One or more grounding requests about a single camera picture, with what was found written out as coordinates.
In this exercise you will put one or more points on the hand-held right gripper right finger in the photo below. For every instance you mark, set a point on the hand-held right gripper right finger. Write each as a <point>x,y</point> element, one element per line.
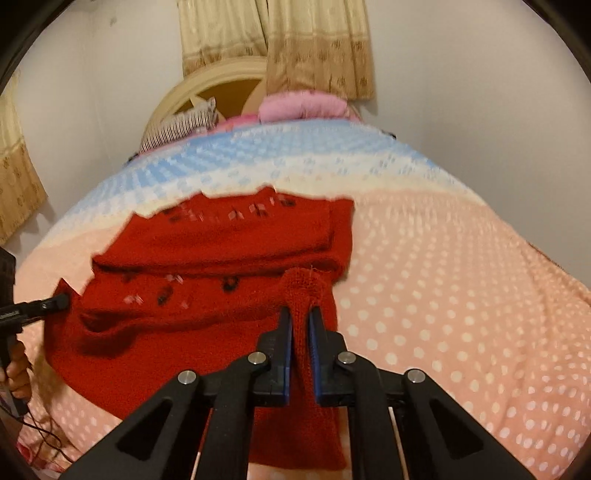
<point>316,350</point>

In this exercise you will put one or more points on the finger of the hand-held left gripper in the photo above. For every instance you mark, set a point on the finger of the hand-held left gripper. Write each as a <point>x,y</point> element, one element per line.
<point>46,307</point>

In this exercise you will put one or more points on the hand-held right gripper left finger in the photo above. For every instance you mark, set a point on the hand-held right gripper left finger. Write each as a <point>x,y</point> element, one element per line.
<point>287,341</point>

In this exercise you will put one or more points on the red embroidered knit sweater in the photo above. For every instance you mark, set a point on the red embroidered knit sweater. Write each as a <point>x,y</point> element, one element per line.
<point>207,323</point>

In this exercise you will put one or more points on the person's left hand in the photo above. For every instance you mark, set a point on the person's left hand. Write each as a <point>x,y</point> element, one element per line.
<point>21,374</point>

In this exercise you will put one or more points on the beige floral curtain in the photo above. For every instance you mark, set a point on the beige floral curtain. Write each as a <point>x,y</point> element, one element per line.
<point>16,175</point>
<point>221,37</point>
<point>318,46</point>

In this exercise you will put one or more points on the polka dot bed blanket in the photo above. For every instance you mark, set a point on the polka dot bed blanket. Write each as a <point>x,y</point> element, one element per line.
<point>438,300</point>

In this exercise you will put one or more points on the red patterned bed sheet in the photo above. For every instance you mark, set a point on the red patterned bed sheet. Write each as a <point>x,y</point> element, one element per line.
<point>37,454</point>

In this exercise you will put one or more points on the striped pillow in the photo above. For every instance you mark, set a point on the striped pillow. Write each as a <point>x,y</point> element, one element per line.
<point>178,127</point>

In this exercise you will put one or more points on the pink bed sheet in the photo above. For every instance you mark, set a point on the pink bed sheet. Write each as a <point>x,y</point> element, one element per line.
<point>238,121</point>

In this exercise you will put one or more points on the pink pillow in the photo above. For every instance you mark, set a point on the pink pillow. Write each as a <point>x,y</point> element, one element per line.
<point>300,106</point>

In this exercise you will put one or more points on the cream round headboard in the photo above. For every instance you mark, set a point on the cream round headboard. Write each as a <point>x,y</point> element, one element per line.
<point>194,85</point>

